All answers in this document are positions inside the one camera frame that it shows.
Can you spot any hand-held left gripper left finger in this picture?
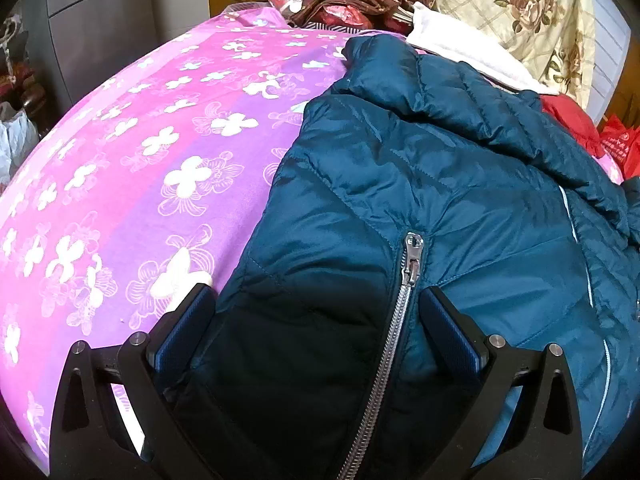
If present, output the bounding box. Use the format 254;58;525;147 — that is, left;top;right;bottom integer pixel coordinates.
49;283;217;480

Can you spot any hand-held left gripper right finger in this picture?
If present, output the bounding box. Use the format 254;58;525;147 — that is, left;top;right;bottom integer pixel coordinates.
419;287;585;480

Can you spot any teal puffer jacket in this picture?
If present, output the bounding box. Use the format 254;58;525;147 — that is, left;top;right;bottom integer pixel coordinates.
159;36;640;480

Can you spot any pink floral bed sheet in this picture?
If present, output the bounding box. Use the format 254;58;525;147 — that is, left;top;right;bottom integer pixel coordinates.
0;6;361;466

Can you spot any red cloth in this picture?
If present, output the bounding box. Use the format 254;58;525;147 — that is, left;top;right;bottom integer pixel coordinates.
541;93;607;159

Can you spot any red plastic bag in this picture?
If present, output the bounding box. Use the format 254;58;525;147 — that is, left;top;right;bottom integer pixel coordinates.
599;115;640;181

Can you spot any white plastic bag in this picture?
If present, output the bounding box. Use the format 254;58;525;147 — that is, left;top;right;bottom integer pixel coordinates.
0;102;40;186

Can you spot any white towel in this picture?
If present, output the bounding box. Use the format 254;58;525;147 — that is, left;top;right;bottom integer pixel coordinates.
406;2;561;96

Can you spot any grey wardrobe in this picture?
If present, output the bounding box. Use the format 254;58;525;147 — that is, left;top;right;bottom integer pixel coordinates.
22;0;211;106

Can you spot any cream rose-print pillow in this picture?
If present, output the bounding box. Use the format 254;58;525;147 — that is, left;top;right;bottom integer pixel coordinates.
434;0;597;111

